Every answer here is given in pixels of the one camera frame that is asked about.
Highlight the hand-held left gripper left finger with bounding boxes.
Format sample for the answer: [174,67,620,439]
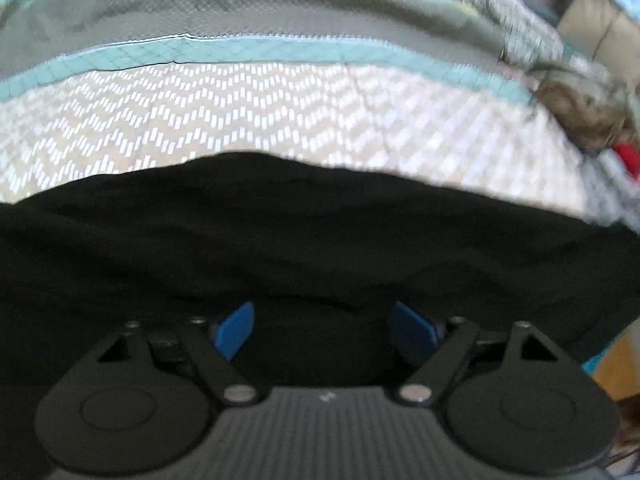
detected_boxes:
[97,301,258,407]

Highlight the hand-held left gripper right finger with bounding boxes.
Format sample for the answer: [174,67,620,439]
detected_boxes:
[387,301,562,407]

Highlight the black pants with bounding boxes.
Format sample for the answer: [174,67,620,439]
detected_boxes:
[0,151,640,466]

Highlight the orange object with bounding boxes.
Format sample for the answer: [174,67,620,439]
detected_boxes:
[582,337,640,403]

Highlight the printed patchwork bedsheet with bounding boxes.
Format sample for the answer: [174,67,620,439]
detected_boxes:
[0,0,601,226]

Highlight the red object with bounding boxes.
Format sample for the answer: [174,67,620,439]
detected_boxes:
[612,143,640,182]

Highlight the olive crumpled cloth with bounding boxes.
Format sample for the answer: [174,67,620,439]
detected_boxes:
[527,62,640,155]

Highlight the tan cushion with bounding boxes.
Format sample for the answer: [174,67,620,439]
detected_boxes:
[555,0,640,81]

